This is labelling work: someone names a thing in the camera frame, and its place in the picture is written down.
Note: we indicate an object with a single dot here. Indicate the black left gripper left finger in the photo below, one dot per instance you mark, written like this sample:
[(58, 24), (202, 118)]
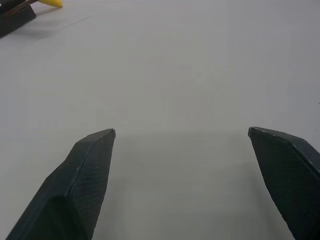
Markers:
[(75, 190)]

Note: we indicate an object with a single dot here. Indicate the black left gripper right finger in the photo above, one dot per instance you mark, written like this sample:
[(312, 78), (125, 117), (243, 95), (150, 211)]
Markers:
[(290, 180)]

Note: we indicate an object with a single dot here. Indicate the yellow object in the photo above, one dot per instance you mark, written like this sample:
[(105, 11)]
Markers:
[(53, 3)]

